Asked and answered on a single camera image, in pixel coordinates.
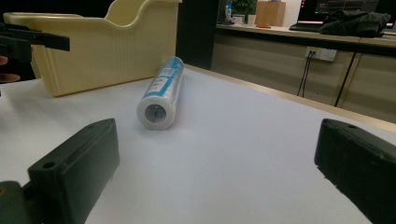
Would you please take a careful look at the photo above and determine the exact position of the white wall socket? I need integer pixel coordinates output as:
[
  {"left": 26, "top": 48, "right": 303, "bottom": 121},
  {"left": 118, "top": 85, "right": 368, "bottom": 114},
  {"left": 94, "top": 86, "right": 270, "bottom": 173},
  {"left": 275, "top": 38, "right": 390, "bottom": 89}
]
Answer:
[{"left": 304, "top": 46, "right": 338, "bottom": 63}]

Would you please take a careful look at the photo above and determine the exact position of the dark pillar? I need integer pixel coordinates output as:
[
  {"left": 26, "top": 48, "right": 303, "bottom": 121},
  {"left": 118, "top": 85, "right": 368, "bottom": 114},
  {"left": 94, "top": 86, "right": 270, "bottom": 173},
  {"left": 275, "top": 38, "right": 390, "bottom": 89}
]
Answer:
[{"left": 175, "top": 0, "right": 220, "bottom": 71}]

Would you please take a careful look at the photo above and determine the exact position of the clear bottle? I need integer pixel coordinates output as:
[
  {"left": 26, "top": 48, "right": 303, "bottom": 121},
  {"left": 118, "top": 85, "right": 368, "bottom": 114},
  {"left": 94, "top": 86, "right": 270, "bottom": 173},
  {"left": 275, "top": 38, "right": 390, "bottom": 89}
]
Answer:
[{"left": 224, "top": 1, "right": 234, "bottom": 22}]

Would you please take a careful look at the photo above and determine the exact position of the yellow plastic basket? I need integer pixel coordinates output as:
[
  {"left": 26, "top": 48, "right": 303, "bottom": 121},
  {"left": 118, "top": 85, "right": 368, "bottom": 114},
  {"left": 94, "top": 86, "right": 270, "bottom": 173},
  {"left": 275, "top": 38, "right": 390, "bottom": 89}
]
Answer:
[{"left": 2, "top": 0, "right": 183, "bottom": 98}]

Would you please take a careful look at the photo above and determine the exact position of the green plant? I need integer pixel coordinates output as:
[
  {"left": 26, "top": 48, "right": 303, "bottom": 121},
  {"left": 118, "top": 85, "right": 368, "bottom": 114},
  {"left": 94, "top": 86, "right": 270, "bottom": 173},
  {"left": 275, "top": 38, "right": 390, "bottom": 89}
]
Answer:
[{"left": 231, "top": 0, "right": 259, "bottom": 17}]

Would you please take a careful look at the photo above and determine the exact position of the cardboard box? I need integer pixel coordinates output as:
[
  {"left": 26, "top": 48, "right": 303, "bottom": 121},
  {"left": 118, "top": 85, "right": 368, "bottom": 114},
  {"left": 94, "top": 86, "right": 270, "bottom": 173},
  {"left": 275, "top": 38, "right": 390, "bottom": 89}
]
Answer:
[{"left": 254, "top": 1, "right": 287, "bottom": 28}]

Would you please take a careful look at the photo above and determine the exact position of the black keyboard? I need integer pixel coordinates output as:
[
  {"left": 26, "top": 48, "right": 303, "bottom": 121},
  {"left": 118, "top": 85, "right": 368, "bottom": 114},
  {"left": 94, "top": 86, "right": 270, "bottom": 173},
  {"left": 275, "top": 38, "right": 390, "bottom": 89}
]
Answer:
[{"left": 289, "top": 22, "right": 325, "bottom": 33}]

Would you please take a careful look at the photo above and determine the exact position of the dark cloth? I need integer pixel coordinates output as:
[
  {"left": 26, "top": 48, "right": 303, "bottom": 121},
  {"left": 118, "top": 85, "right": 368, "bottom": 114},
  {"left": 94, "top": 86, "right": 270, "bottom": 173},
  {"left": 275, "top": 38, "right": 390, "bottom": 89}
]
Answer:
[{"left": 318, "top": 8, "right": 392, "bottom": 39}]

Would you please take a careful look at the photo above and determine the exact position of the thick black cable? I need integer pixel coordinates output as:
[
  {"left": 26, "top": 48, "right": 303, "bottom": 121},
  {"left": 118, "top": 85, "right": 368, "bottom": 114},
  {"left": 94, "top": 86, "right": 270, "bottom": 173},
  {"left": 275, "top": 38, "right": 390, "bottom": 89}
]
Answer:
[{"left": 333, "top": 51, "right": 358, "bottom": 107}]

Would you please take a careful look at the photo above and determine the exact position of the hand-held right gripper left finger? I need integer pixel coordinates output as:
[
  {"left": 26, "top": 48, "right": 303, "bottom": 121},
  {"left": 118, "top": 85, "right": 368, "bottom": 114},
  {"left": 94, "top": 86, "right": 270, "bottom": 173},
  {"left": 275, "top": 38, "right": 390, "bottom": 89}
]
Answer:
[{"left": 27, "top": 118, "right": 121, "bottom": 224}]

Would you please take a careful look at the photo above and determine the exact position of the white roll with blue label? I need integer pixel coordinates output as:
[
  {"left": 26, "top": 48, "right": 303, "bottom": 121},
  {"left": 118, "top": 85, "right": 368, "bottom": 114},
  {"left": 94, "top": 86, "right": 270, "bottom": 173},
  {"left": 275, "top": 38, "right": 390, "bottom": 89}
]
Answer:
[{"left": 135, "top": 55, "right": 186, "bottom": 132}]

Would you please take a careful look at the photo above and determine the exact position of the black monitor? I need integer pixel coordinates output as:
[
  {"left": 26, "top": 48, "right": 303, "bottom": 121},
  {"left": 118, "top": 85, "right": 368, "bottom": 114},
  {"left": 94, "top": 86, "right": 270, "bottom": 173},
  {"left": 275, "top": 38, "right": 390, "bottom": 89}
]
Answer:
[{"left": 296, "top": 0, "right": 381, "bottom": 25}]

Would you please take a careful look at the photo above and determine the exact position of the thin black cable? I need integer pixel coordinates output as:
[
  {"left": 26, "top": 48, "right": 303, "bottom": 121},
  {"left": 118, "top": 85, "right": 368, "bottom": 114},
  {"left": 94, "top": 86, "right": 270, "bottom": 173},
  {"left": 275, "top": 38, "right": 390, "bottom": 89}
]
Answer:
[{"left": 296, "top": 51, "right": 315, "bottom": 98}]

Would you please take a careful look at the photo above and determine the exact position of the long beige desk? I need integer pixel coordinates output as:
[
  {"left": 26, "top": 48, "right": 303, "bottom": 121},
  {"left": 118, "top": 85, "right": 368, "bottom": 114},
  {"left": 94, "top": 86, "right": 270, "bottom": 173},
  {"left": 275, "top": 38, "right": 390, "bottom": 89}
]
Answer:
[{"left": 210, "top": 23, "right": 396, "bottom": 124}]

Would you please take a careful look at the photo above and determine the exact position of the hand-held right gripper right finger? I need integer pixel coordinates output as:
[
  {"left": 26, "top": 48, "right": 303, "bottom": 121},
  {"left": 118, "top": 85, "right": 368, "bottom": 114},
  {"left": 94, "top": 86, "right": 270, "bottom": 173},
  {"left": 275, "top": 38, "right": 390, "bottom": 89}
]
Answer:
[{"left": 314, "top": 118, "right": 396, "bottom": 224}]

